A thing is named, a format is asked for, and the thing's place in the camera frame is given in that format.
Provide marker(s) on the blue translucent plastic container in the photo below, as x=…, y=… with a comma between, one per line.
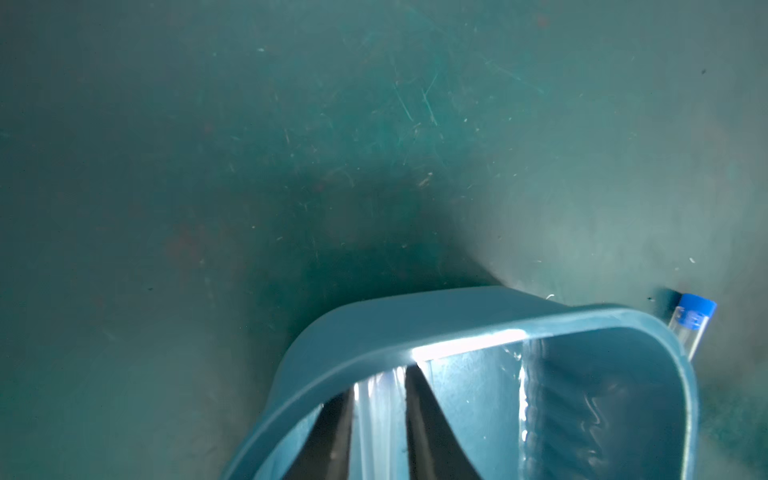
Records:
x=468, y=343

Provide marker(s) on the test tube with blue cap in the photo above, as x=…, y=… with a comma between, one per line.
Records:
x=690, y=319

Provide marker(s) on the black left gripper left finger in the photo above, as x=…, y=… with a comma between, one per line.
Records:
x=326, y=451

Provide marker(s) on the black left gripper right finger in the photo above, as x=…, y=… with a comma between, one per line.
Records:
x=433, y=450

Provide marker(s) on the clear test tube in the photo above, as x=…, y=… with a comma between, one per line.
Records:
x=559, y=422

